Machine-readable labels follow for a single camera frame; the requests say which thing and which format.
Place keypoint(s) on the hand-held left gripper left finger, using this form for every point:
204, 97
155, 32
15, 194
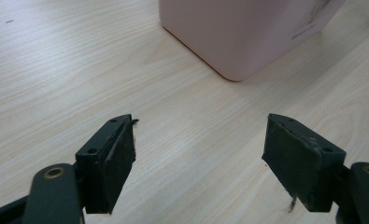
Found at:
107, 168

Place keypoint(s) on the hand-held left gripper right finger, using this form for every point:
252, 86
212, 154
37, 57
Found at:
300, 161

